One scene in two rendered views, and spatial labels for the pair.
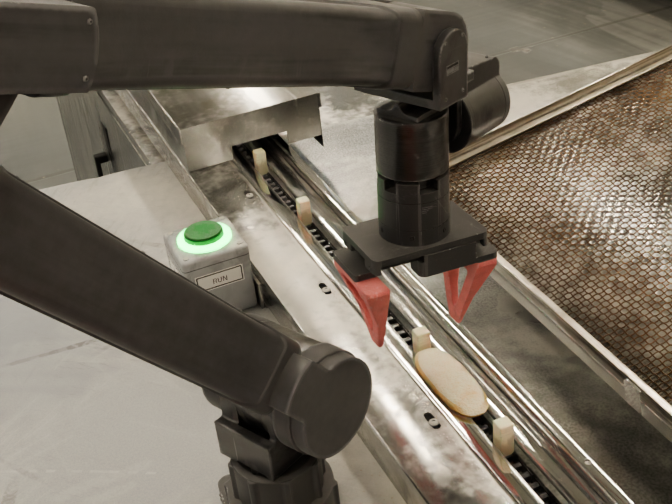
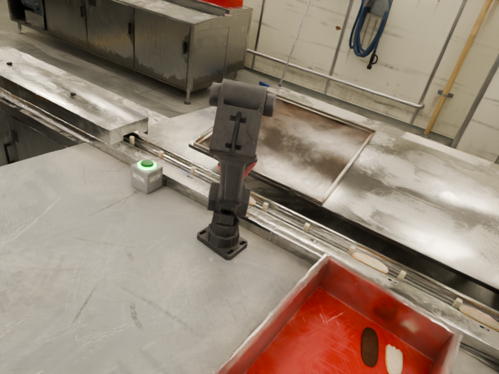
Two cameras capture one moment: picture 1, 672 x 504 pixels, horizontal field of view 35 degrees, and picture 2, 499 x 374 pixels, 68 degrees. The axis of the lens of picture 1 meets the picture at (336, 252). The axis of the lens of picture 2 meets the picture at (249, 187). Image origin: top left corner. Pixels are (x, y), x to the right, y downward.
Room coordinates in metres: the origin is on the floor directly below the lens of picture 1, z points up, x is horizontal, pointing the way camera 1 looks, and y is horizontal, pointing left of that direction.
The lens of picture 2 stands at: (0.01, 0.56, 1.51)
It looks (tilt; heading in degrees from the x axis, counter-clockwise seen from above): 33 degrees down; 316
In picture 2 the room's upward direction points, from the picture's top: 11 degrees clockwise
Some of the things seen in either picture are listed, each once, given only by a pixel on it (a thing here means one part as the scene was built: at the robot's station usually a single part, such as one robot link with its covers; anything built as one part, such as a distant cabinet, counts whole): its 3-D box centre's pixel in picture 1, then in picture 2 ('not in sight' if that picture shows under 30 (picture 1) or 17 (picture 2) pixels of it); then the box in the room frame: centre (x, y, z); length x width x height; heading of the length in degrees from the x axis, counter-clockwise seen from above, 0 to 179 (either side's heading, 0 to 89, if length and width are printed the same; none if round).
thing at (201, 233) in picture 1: (204, 236); (147, 165); (0.92, 0.13, 0.90); 0.04 x 0.04 x 0.02
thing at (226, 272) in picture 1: (215, 282); (147, 179); (0.92, 0.13, 0.84); 0.08 x 0.08 x 0.11; 20
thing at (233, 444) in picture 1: (282, 395); (226, 202); (0.61, 0.05, 0.94); 0.09 x 0.05 x 0.10; 137
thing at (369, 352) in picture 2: not in sight; (370, 345); (0.16, -0.04, 0.83); 0.10 x 0.04 x 0.01; 125
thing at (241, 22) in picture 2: not in sight; (212, 40); (3.96, -2.13, 0.44); 0.70 x 0.55 x 0.87; 20
